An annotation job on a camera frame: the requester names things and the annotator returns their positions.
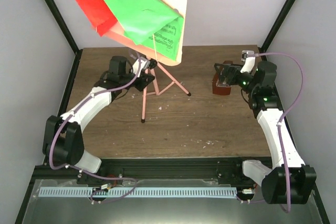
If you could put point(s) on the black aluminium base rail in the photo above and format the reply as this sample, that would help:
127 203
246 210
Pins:
227 170

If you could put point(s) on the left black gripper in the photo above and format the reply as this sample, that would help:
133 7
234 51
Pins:
144 78

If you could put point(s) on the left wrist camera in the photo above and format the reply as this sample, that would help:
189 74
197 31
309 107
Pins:
143 64

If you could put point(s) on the white slotted cable duct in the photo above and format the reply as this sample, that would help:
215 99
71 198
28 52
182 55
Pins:
141 192

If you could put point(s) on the green sheet music paper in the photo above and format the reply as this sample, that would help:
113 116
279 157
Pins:
152 27

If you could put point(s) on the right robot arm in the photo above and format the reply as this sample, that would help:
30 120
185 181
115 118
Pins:
289 180

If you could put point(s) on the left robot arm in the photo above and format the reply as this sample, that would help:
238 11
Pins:
63 141

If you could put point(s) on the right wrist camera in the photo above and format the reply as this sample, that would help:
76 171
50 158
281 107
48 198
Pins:
248 58

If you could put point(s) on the clear plastic metronome cover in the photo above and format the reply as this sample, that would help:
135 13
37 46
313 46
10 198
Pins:
222 83

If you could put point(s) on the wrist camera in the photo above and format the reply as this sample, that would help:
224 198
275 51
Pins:
143 64
248 58

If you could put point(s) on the reddish-brown wooden metronome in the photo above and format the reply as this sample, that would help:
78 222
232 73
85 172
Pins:
220 88

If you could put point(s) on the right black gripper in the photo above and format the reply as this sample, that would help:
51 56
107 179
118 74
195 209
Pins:
234 70

